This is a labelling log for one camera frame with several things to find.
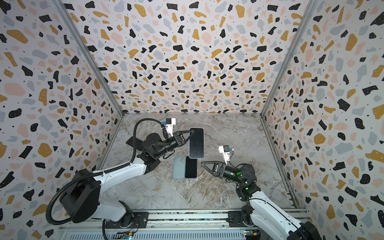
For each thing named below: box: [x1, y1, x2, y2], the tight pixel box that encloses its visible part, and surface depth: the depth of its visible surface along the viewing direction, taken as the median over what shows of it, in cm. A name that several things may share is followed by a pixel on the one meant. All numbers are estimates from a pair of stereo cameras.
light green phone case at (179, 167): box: [172, 156, 186, 179], surface depth 94 cm
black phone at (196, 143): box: [189, 128, 204, 159], surface depth 73 cm
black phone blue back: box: [185, 156, 197, 178], surface depth 94 cm
